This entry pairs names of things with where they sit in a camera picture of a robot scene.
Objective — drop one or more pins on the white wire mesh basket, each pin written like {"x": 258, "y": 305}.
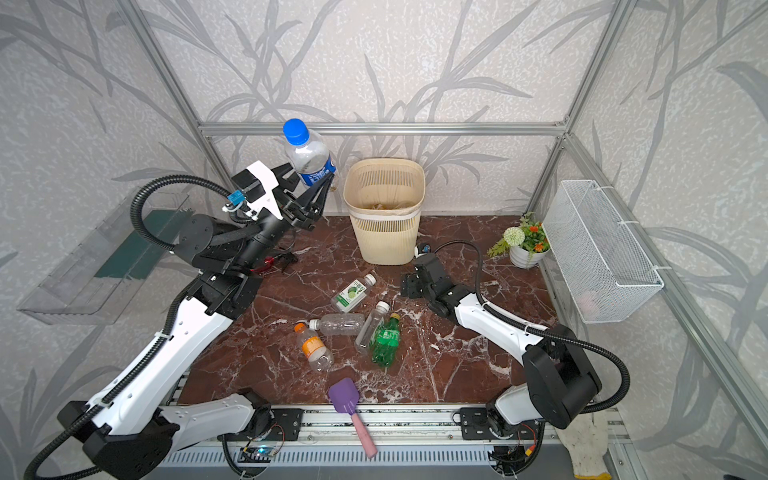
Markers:
{"x": 607, "y": 272}

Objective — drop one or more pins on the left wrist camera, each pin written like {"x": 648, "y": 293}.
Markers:
{"x": 254, "y": 191}

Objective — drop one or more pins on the blue cap water bottle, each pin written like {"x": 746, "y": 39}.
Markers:
{"x": 307, "y": 152}

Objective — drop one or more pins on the slim clear bottle white cap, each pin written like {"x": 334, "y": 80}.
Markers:
{"x": 364, "y": 338}

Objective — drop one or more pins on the small circuit board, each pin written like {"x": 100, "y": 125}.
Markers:
{"x": 258, "y": 454}

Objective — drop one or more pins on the clear acrylic wall shelf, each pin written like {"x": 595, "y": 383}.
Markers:
{"x": 94, "y": 284}

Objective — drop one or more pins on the white work glove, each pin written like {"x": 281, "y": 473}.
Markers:
{"x": 586, "y": 439}

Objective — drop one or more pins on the potted artificial flower plant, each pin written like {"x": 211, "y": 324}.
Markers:
{"x": 525, "y": 244}

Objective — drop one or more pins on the cream ribbed waste bin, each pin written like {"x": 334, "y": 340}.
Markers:
{"x": 384, "y": 197}

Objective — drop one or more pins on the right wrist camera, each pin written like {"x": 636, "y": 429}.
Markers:
{"x": 422, "y": 249}

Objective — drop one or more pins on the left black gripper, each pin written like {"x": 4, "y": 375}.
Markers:
{"x": 294, "y": 200}

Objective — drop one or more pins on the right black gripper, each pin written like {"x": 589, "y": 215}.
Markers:
{"x": 417, "y": 283}

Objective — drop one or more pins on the clear crushed bottle lying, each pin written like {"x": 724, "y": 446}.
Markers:
{"x": 339, "y": 324}

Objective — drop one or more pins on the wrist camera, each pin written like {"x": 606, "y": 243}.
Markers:
{"x": 254, "y": 191}
{"x": 422, "y": 249}

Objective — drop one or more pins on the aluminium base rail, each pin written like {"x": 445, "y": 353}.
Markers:
{"x": 404, "y": 434}

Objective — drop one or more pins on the green Sprite bottle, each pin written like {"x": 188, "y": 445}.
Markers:
{"x": 386, "y": 341}

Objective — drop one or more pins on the orange label bottle left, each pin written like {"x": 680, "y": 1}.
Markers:
{"x": 318, "y": 355}

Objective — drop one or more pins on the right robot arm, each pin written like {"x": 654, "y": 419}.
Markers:
{"x": 560, "y": 380}

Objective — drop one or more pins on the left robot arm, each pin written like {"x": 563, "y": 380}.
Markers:
{"x": 126, "y": 429}

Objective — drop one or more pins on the purple spatula pink handle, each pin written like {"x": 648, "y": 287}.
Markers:
{"x": 344, "y": 397}

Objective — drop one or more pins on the lime drink square bottle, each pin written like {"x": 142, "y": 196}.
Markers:
{"x": 346, "y": 300}

